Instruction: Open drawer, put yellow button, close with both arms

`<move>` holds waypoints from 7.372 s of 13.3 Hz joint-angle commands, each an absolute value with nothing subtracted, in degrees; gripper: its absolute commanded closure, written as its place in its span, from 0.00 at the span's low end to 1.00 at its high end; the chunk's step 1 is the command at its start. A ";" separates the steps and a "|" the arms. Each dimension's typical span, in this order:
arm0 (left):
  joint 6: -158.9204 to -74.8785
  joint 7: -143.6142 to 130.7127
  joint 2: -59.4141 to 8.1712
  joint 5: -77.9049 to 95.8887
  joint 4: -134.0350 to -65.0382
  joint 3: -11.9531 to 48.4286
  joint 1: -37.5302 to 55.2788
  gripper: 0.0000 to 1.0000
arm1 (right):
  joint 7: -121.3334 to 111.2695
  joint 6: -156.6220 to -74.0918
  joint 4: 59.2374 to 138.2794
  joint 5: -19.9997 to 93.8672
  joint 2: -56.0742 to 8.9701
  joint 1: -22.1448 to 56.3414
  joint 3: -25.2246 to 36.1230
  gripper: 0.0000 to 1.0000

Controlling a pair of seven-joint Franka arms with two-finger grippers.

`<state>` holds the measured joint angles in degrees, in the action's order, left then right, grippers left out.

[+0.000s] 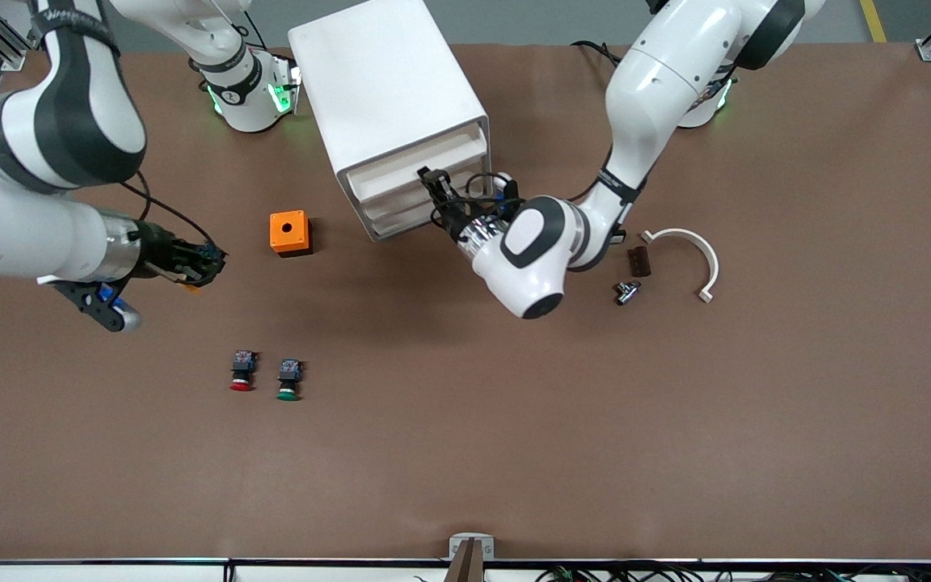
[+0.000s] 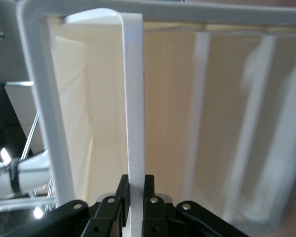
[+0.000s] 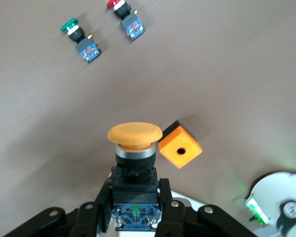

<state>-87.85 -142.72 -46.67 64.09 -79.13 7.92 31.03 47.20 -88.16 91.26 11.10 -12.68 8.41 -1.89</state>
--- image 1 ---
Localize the green push button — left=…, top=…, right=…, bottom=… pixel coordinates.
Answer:
left=276, top=359, right=305, bottom=403

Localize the brown vertical post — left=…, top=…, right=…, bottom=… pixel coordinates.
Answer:
left=444, top=540, right=487, bottom=582

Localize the orange button enclosure box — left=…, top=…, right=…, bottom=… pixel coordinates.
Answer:
left=269, top=210, right=314, bottom=258

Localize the white table edge rail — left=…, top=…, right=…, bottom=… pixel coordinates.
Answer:
left=0, top=558, right=931, bottom=582

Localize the red push button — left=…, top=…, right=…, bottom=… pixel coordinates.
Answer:
left=229, top=349, right=259, bottom=393

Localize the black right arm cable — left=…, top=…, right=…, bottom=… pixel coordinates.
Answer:
left=118, top=170, right=209, bottom=245

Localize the grey mount bracket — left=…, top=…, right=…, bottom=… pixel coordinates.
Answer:
left=449, top=533, right=495, bottom=560

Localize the white curved bracket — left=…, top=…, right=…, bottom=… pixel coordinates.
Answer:
left=641, top=228, right=720, bottom=304

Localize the black base cable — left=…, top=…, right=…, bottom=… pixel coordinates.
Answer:
left=570, top=40, right=625, bottom=67

